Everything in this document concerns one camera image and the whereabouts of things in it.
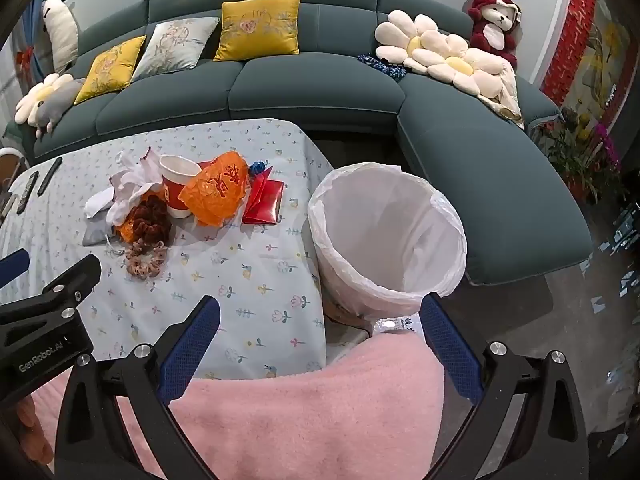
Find pink fluffy blanket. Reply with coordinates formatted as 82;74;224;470
20;332;446;480

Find small white packet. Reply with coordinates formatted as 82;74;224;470
372;316;418;335

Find red monkey plush toy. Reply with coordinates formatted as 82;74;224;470
467;0;522;68

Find red wall decoration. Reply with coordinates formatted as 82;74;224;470
542;0;598;106

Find large yellow embroidered cushion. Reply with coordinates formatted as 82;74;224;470
213;0;302;62

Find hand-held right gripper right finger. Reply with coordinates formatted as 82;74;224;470
420;292;591;480

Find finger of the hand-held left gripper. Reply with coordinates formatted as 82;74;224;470
0;254;103;327
0;249;31;289

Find white long plush toy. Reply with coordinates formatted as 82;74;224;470
41;0;80;75

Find potted flower plants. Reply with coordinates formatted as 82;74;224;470
542;107;626;206

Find large framed painting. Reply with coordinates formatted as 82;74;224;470
570;10;637;128

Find cream flower cushion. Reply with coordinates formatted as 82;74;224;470
374;10;453;68
402;32;507;97

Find floral tablecloth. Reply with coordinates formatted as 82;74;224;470
0;118;335;381

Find small cream flower plush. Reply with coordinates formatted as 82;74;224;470
14;73;61;125

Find grey pouch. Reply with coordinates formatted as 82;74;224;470
82;217;123;247

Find teal corner sofa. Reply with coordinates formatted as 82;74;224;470
4;0;593;286

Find small yellow embroidered cushion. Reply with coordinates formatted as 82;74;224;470
74;35;148;106

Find white floral cushion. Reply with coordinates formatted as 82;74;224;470
131;16;221;81

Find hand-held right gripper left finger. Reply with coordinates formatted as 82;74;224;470
52;294;223;480

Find brown scrunchie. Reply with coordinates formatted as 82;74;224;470
119;194;172;247

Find orange plastic bag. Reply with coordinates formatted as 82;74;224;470
179;151;251;227

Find blue knitted cloth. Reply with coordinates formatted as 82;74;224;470
357;54;410;82

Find red envelope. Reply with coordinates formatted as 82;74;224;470
197;160;285;225

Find person's left hand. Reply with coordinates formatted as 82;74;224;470
14;389;56;467

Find pink scrunchie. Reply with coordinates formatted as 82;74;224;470
125;240;168;278

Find cream blanket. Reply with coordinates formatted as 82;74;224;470
475;62;526;130

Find large crumpled white tissue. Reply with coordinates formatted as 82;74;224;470
109;147;166;226

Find black remote control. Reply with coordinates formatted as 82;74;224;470
38;157;63;195
17;171;40;217

